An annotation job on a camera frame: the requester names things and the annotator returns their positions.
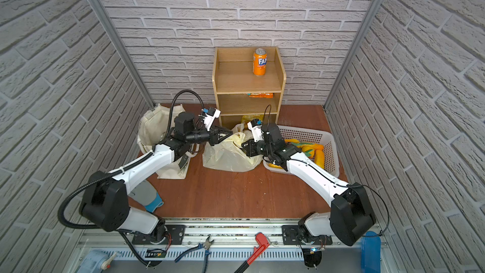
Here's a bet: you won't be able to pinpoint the cream plastic grocery bag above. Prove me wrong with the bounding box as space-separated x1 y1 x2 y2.
202 123 263 173

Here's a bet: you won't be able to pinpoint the yellow chips bag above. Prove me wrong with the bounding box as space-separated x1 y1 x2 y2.
241 115 264 125

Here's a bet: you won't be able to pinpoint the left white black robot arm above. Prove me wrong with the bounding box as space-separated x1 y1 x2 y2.
80 107 232 243

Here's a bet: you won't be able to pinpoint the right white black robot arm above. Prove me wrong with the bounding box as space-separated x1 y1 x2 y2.
242 119 376 246

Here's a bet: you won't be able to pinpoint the white plastic basket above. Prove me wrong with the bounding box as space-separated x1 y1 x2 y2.
279 125 340 178

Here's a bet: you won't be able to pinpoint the yellow banana toy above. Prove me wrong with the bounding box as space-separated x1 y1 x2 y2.
285 139 325 169

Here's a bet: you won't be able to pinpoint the orange Fox's candy bag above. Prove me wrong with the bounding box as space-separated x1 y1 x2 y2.
248 93 274 99

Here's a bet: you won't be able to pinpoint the wooden shelf unit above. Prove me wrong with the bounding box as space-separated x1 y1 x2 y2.
212 47 286 128

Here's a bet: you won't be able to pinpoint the grey blue work glove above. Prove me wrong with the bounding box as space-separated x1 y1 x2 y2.
128 179 164 213

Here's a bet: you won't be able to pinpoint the orange Fanta can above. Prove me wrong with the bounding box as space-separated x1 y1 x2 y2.
253 48 267 76

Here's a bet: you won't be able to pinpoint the red black clamp tool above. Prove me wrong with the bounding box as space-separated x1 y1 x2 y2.
234 233 270 273

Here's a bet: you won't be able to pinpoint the blue plastic container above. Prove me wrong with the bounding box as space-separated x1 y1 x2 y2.
361 231 381 273

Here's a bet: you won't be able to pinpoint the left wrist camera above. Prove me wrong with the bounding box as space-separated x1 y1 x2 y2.
202 107 221 131

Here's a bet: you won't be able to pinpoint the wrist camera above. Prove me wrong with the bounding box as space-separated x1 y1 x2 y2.
248 118 263 142
202 107 221 131

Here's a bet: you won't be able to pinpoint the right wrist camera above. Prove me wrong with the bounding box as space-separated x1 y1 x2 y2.
248 118 263 142

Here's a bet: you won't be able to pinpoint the black corrugated cable hose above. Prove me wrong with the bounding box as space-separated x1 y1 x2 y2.
57 89 205 230

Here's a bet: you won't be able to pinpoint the aluminium mounting rail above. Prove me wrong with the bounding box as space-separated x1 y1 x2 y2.
73 217 387 262

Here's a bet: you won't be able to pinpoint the blue handled pliers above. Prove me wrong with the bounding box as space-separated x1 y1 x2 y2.
174 235 215 273

